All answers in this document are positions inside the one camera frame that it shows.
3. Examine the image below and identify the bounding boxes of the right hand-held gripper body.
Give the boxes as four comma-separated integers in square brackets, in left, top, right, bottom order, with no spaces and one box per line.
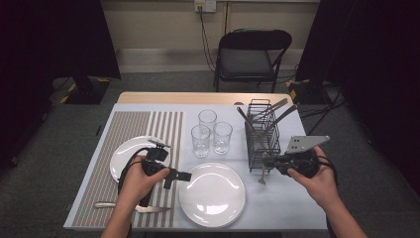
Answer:
[279,135,332,179]

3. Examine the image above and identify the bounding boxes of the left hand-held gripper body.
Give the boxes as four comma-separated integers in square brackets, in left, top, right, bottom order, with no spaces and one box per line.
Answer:
[138,137,172,208]

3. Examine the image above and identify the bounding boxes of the metal fork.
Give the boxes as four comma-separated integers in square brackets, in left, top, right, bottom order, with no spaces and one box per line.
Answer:
[258,152,267,185]

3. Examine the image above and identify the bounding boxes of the metal table knife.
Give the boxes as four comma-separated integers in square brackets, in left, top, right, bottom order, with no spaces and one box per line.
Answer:
[93,201,172,214]

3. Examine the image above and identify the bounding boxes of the black wire cutlery rack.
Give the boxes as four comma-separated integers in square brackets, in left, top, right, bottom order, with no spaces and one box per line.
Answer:
[244,98,282,174]

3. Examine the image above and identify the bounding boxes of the white dinner plate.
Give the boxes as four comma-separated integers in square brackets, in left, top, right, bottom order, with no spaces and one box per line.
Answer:
[109,135,172,184]

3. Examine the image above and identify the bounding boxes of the clear drinking glass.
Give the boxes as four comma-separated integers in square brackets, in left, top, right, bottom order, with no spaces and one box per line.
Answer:
[190,124,211,159]
[197,109,218,137]
[212,121,234,155]

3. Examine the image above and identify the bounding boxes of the person's left hand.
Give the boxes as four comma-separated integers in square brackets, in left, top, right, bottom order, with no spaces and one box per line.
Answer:
[116,154,172,208]

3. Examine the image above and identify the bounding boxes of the person's right hand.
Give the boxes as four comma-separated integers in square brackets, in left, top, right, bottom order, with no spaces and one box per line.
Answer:
[286,146,340,205]

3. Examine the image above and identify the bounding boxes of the stack of white plates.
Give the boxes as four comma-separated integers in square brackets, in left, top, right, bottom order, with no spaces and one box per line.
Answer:
[178,162,247,228]

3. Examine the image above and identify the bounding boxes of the striped grey placemat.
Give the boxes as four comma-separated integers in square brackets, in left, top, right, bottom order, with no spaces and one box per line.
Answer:
[71,111,185,228]

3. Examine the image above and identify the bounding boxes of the metal cutlery piece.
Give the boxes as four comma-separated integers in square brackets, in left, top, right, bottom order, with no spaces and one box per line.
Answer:
[261,104,298,140]
[236,106,257,132]
[252,97,289,122]

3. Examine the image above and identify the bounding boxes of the white table cover sheet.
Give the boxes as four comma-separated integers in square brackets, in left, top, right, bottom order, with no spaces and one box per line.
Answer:
[62,103,340,231]

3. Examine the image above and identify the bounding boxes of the black stand base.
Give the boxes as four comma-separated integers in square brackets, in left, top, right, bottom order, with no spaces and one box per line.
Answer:
[285,78,333,106]
[49,76,113,106]

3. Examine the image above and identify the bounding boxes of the black folding chair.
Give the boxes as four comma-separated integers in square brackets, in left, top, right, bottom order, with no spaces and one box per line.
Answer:
[212,28,293,94]

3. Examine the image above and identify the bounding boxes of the black curtain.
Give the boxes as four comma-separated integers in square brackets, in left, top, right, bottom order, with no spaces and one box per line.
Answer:
[0,0,122,170]
[294,0,420,196]

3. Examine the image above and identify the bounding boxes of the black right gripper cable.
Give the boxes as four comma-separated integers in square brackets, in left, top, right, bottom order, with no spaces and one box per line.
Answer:
[318,155,340,186]

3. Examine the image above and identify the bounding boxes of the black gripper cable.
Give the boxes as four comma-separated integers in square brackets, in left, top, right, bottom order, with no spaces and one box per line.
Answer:
[318,155,340,186]
[117,147,150,196]

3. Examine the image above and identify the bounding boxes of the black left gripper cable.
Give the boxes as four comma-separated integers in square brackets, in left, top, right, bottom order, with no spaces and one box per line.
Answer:
[117,147,150,196]

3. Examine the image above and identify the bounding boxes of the black floor cables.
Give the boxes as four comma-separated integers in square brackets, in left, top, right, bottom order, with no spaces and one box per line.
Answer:
[298,82,346,138]

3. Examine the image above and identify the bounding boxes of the black power cable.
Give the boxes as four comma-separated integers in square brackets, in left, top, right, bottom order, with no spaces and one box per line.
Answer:
[197,8,217,73]

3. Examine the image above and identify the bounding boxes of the white wall socket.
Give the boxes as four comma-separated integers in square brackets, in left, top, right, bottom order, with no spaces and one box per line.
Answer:
[193,0,217,14]

